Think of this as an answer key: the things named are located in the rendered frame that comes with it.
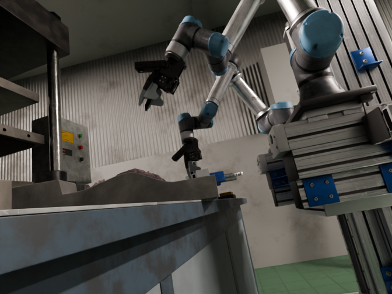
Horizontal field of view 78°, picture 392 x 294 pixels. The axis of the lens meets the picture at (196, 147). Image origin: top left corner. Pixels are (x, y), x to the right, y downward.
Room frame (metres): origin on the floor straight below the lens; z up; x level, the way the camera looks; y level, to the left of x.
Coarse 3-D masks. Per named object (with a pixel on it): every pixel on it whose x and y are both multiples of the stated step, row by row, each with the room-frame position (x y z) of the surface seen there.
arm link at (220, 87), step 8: (232, 56) 1.19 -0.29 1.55; (232, 64) 1.19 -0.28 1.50; (240, 64) 1.25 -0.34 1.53; (232, 72) 1.20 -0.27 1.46; (216, 80) 1.19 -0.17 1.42; (224, 80) 1.18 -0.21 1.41; (216, 88) 1.17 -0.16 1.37; (224, 88) 1.18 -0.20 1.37; (208, 96) 1.18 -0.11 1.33; (216, 96) 1.16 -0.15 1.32; (208, 104) 1.13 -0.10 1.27; (216, 104) 1.17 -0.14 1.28; (200, 112) 1.19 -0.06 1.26; (208, 112) 1.13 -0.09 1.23; (216, 112) 1.15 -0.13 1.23; (200, 120) 1.22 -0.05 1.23; (208, 120) 1.19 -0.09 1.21
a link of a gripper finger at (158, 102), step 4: (156, 92) 0.82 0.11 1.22; (160, 92) 0.81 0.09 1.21; (160, 96) 0.82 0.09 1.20; (148, 100) 0.82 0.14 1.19; (152, 100) 0.82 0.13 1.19; (156, 100) 0.82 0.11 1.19; (160, 100) 0.82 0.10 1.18; (148, 104) 0.82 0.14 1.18; (152, 104) 0.83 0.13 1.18; (156, 104) 0.83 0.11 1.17; (160, 104) 0.82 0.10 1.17; (148, 108) 0.83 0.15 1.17
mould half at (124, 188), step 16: (128, 176) 0.60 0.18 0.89; (144, 176) 0.60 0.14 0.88; (208, 176) 0.61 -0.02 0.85; (16, 192) 0.58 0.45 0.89; (32, 192) 0.58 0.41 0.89; (48, 192) 0.59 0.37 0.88; (64, 192) 0.60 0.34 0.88; (80, 192) 0.59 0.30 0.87; (96, 192) 0.59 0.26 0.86; (112, 192) 0.59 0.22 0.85; (128, 192) 0.60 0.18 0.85; (144, 192) 0.60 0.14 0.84; (160, 192) 0.60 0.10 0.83; (176, 192) 0.60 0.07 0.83; (192, 192) 0.60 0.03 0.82; (208, 192) 0.61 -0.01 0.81; (16, 208) 0.58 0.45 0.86
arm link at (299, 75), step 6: (294, 48) 0.77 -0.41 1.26; (294, 54) 0.77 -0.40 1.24; (294, 60) 0.76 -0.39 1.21; (294, 66) 0.78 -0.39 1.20; (300, 66) 0.73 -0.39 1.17; (330, 66) 0.75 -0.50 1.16; (294, 72) 0.80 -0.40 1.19; (300, 72) 0.76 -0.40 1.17; (306, 72) 0.75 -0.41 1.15; (312, 72) 0.74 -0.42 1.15; (318, 72) 0.74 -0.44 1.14; (300, 78) 0.78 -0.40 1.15; (306, 78) 0.76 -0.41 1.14
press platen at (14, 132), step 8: (0, 128) 0.97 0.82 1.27; (8, 128) 1.00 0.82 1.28; (16, 128) 1.04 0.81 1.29; (0, 136) 1.00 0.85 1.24; (8, 136) 1.01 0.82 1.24; (16, 136) 1.04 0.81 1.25; (24, 136) 1.08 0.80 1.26; (32, 136) 1.12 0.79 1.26; (40, 136) 1.16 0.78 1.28; (40, 144) 1.18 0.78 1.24; (16, 152) 1.23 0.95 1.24
